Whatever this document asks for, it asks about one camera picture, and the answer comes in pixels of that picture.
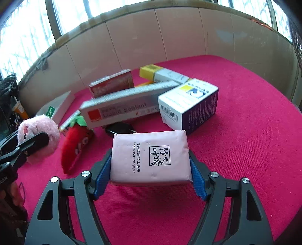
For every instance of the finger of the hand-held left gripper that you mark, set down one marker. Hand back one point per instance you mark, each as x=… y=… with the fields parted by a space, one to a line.
x=33 y=143

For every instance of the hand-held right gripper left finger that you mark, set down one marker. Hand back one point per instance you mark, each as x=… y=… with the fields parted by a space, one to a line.
x=103 y=175

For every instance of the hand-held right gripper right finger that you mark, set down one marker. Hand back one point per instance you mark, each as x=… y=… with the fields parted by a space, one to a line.
x=197 y=181

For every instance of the pink plush toy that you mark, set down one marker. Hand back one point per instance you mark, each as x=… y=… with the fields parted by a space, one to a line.
x=40 y=127

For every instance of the pink tissue pack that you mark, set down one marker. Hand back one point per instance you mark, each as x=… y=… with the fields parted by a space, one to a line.
x=151 y=160

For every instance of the red box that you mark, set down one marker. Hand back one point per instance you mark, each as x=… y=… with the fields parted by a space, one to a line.
x=111 y=84

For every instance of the orange cup with straw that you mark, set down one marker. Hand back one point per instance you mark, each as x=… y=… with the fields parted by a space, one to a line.
x=20 y=110

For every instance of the red strawberry plush toy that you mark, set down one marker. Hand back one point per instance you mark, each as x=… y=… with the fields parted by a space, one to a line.
x=73 y=146

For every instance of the black plug charger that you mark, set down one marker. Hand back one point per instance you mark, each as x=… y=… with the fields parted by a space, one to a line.
x=118 y=129

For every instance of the white box with green label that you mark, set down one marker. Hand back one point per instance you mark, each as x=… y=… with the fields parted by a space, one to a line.
x=61 y=103

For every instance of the black plastic bag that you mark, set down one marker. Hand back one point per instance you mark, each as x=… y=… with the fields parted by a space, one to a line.
x=8 y=87

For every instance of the long grey sealant box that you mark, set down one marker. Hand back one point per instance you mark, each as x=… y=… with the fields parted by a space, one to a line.
x=122 y=106

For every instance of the white and purple box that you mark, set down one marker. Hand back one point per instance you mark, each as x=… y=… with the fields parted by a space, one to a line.
x=186 y=106

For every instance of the orange box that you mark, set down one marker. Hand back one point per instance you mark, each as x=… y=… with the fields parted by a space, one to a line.
x=145 y=83

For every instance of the window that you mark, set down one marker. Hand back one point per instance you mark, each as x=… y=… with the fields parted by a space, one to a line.
x=28 y=35

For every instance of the yellow and white box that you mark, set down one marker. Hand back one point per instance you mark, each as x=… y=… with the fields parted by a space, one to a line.
x=165 y=75

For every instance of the black mesh panel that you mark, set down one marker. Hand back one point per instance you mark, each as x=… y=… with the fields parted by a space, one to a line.
x=296 y=42

